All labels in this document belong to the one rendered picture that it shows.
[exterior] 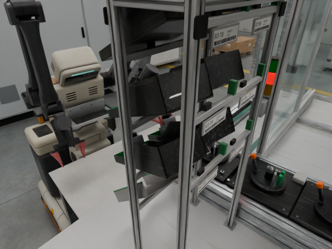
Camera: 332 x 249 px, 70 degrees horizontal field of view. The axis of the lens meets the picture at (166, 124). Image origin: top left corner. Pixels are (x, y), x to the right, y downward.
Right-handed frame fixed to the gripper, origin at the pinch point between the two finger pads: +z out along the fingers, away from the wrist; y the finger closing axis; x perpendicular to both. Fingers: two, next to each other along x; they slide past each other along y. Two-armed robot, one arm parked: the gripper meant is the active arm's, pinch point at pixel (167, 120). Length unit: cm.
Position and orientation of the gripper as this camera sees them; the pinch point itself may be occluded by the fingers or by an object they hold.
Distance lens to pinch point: 84.4
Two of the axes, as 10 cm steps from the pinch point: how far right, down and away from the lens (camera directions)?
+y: 7.5, -3.3, 5.8
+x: -2.9, 6.3, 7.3
